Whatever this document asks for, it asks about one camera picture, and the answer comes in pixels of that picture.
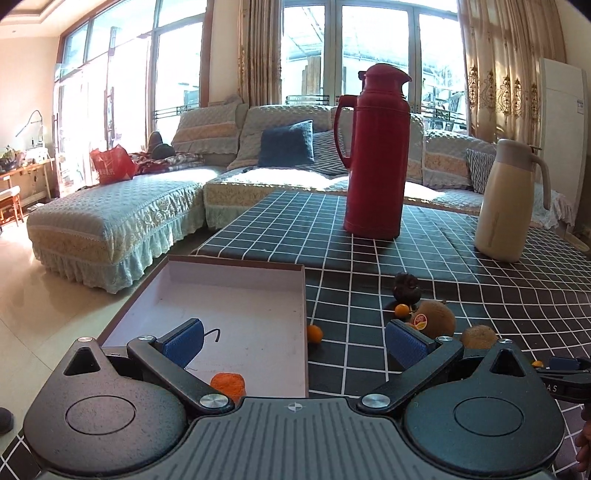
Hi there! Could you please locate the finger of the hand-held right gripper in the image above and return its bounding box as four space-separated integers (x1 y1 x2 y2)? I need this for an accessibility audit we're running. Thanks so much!
536 356 591 372
547 371 591 403

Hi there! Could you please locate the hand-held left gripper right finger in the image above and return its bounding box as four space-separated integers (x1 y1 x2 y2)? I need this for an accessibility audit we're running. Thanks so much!
358 320 529 414

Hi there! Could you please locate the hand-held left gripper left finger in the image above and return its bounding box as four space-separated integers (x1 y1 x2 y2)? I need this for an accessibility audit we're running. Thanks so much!
62 318 236 415

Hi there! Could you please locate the large brown kiwi with sticker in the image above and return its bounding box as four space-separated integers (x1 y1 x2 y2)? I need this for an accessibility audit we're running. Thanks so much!
410 299 457 340

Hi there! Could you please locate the white cardboard box brown rim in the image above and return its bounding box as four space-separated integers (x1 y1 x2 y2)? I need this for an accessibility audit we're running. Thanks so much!
99 255 309 400

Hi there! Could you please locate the small brown kiwi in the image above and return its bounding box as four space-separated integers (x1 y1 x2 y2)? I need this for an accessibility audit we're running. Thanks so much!
460 325 499 350

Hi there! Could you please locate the person's right hand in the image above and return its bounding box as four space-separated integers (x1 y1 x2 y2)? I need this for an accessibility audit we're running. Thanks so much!
575 406 591 474

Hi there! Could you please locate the dark brown wrinkled fruit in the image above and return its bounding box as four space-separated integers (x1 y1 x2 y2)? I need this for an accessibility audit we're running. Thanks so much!
392 272 422 304

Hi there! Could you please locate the orange textured fruit piece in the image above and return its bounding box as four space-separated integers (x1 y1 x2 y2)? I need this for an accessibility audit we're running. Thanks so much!
210 371 247 403

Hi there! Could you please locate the dark checked tablecloth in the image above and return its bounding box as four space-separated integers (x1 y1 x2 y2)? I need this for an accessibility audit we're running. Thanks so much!
0 189 591 480

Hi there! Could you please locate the sofa with quilted cover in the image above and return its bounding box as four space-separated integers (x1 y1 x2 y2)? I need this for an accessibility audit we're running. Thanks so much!
27 104 573 294

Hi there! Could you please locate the cream thermos jug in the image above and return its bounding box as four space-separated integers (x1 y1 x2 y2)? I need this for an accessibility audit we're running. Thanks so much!
475 138 552 263

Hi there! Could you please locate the plaid blanket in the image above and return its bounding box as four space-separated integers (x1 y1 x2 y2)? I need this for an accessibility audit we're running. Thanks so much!
131 154 204 175

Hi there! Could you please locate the red thermos flask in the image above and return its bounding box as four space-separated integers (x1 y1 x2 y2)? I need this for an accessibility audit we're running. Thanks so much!
333 64 413 241

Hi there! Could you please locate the zigzag patterned pillow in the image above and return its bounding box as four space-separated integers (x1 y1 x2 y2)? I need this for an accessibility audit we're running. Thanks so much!
465 148 497 195
311 130 349 175

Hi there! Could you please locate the red plastic bag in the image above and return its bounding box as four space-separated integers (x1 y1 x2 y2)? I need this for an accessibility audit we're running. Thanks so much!
90 145 137 185

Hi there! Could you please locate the dark hat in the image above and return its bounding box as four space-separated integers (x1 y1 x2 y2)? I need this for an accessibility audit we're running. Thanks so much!
147 131 176 160

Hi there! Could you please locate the blue pillow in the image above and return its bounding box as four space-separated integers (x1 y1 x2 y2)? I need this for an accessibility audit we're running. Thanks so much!
257 121 315 168

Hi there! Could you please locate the wooden stool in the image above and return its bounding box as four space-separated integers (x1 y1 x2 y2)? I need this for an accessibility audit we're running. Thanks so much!
0 186 25 232

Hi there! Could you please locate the white standing air conditioner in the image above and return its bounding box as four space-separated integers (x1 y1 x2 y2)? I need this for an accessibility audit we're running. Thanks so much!
538 58 591 232

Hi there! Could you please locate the wooden desk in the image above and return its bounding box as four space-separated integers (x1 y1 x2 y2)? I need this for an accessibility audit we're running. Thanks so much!
0 157 56 208

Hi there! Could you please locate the potted plant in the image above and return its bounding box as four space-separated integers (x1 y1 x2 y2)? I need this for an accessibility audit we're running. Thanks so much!
0 145 24 171

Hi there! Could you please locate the desk lamp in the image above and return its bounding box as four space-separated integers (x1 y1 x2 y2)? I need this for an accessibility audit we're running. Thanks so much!
16 110 45 141

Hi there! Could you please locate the beige embroidered curtain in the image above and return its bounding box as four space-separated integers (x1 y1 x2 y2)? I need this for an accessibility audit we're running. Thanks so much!
238 0 282 108
457 0 568 141

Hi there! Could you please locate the black wire hook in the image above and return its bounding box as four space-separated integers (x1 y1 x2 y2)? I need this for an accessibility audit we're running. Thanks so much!
187 328 222 370

